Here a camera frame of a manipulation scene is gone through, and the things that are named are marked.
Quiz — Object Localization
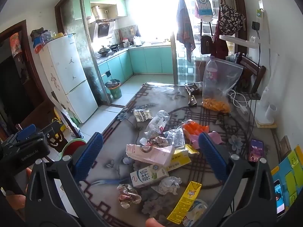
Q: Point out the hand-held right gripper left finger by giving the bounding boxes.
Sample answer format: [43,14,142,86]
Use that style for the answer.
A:
[25,132,105,227]

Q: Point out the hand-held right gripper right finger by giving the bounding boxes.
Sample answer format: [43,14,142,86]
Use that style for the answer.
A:
[198,132,278,227]

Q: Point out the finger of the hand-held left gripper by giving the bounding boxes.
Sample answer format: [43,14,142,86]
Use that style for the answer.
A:
[38,120,62,145]
[16,124,37,140]

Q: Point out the red bucket with green rim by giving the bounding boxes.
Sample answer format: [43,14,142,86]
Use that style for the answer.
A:
[60,138,87,161]

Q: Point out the printed paper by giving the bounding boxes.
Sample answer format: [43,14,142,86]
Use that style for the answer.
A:
[145,135,169,147]

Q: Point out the clear plastic bottle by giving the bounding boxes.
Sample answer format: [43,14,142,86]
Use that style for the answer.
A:
[140,110,171,146]

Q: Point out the black white patterned wrapper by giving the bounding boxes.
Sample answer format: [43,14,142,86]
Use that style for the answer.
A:
[134,109,152,123]

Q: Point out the green trash bin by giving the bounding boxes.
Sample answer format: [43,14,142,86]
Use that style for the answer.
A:
[105,79,122,99]

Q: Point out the person's left hand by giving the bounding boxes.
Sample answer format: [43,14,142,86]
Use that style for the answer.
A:
[5,193,27,210]

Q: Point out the person's right hand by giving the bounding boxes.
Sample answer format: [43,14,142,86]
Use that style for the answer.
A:
[145,218,165,227]

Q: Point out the dark carved wooden chair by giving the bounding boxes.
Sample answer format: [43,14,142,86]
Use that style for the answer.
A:
[46,91,83,153]

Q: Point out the pink plastic bag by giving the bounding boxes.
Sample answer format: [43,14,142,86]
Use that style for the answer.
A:
[189,131,225,149]

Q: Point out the small yellow packet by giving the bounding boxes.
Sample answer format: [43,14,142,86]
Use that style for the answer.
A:
[185,144,200,155]

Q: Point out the flattened yellow carton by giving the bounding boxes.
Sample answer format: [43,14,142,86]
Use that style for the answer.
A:
[166,150,192,172]

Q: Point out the orange snack packet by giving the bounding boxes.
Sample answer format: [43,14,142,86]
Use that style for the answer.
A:
[182,120,210,138]

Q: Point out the clear plastic wrapper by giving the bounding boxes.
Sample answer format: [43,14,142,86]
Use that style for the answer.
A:
[163,129,185,150]

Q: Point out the smartphone with purple screen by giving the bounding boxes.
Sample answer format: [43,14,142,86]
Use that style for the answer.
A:
[247,138,264,162]

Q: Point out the dark wooden door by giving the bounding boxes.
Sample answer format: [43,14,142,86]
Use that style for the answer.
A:
[0,20,48,133]

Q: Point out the crumpled white tissue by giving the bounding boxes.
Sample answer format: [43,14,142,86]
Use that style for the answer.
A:
[151,176,182,195]

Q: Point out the yellow drink carton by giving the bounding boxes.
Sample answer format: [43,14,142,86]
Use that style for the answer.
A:
[166,181,202,225]

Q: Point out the crumpled foil wrapper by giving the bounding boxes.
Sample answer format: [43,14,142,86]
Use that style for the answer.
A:
[117,184,142,209]

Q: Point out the white refrigerator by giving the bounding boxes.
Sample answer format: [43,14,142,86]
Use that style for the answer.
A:
[38,33,98,124]

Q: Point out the white plastic pouch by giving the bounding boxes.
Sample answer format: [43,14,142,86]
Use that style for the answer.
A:
[182,199,209,227]

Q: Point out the white green milk carton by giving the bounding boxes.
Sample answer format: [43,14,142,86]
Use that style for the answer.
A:
[130,164,169,189]

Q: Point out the pink milk carton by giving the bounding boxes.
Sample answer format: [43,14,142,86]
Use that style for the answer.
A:
[125,144,176,167]

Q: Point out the wooden coaster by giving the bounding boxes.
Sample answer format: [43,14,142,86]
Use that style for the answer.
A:
[255,120,277,129]

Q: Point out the zip bag of orange snacks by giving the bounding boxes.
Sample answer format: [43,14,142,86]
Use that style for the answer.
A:
[202,59,244,113]

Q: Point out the dark patterned box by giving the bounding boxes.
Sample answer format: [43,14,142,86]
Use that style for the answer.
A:
[185,82,204,94]

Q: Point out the small wooden plaque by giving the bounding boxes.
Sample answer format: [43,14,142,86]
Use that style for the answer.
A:
[279,136,291,156]

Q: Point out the smartphone with blue screen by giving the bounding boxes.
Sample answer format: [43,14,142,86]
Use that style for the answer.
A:
[273,179,286,218]

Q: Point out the yellow green cardboard box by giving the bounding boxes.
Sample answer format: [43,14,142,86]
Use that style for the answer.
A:
[271,145,303,208]

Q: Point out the pink label plastic bottle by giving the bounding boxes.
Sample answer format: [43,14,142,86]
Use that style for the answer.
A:
[205,56,219,88]

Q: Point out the brown wooden chair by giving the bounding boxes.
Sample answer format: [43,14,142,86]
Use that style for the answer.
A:
[234,52,267,95]

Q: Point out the dark cloth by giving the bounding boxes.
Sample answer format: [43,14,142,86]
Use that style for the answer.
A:
[30,28,45,40]

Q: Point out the dark red garment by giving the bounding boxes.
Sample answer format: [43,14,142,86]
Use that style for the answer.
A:
[212,0,229,59]

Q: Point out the small black bag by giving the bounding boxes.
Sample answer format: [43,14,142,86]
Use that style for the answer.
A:
[200,21,213,55]

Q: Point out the range hood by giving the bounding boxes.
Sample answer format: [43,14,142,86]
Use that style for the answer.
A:
[91,5,116,38]

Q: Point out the teal lower kitchen cabinets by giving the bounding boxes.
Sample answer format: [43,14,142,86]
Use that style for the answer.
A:
[97,46,174,83]

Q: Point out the teal kitchen cabinets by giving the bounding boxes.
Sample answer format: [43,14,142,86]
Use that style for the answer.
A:
[72,0,128,20]
[97,46,174,83]

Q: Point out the hanging blue red towel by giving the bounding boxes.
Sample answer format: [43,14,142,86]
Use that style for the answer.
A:
[176,0,196,63]

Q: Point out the black white patterned bag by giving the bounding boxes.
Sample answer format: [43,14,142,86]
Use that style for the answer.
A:
[214,3,247,36]

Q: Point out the teal upper kitchen cabinets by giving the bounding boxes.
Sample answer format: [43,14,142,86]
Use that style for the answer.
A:
[72,0,128,20]

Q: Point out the blue white hanging bag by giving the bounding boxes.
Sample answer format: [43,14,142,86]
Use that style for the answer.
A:
[194,0,213,20]

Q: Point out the white charger with cable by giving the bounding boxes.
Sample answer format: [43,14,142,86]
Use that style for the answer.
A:
[227,90,250,114]

